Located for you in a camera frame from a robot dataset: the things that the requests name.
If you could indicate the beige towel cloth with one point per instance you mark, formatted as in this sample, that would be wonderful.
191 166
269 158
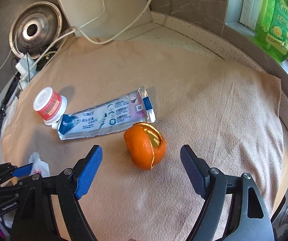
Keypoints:
227 113

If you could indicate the green dish soap bottle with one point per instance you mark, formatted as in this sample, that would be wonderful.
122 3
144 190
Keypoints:
271 30

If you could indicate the steel pot lid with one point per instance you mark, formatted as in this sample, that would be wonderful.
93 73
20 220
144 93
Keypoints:
36 26

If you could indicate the white printed plastic bag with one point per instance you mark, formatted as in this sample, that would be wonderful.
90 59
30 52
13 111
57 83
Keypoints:
38 166

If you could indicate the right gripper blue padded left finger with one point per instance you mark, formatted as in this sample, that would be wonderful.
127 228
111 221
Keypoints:
71 185

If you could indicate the white charger plug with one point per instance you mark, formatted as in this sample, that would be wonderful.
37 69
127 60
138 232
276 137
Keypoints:
26 67

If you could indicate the flattened toothpaste tube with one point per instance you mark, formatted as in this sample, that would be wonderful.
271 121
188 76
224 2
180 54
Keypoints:
111 117

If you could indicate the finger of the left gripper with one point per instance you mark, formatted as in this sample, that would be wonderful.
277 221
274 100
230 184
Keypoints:
8 171
19 186

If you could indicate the red white yogurt cup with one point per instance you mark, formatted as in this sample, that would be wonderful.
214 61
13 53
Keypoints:
49 105

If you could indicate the peeled orange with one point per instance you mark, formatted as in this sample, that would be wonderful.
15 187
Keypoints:
146 145

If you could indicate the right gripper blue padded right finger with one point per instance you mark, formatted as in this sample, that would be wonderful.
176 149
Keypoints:
210 184

